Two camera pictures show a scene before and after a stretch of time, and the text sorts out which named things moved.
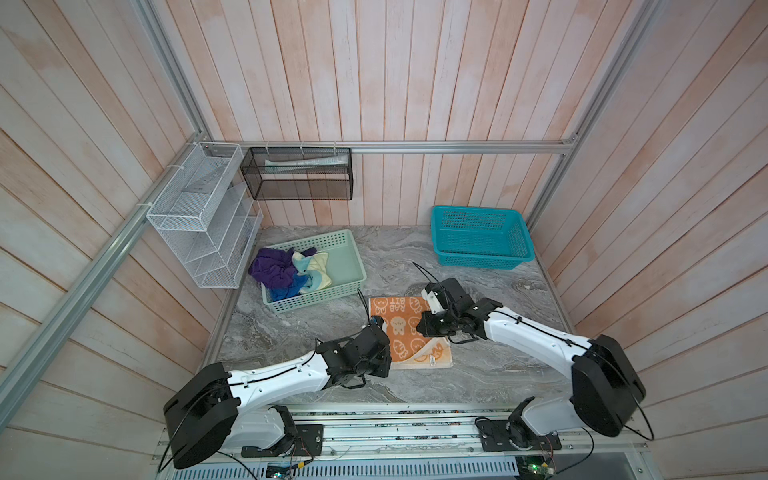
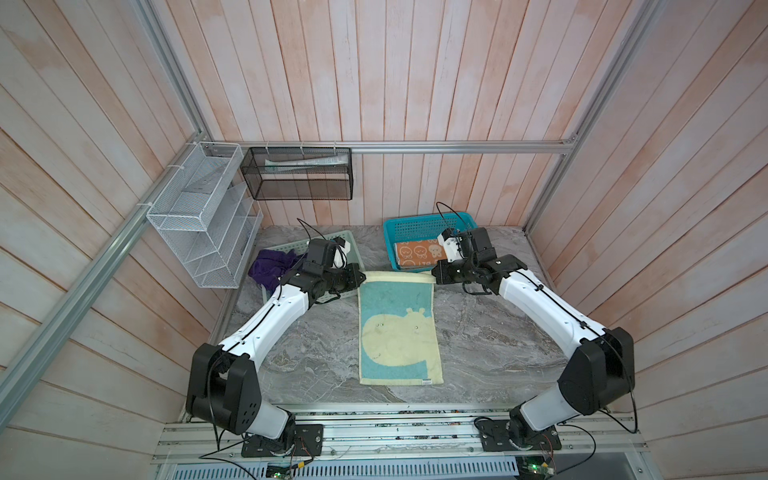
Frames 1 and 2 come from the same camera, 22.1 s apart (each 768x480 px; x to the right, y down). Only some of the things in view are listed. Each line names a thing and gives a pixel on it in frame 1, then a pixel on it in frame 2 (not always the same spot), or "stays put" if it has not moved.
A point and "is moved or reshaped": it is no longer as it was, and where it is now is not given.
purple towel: [276, 266] stays put
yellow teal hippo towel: [314, 266] is moved or reshaped
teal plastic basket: [481, 237] → [421, 228]
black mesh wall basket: [299, 173] stays put
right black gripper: [426, 327] → [441, 274]
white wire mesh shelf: [208, 215] stays put
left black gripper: [383, 369] → [352, 271]
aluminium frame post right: [593, 112] stays put
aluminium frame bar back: [399, 146] stays put
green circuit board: [535, 467] stays put
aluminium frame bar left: [15, 381] stays put
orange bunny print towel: [409, 348] → [418, 253]
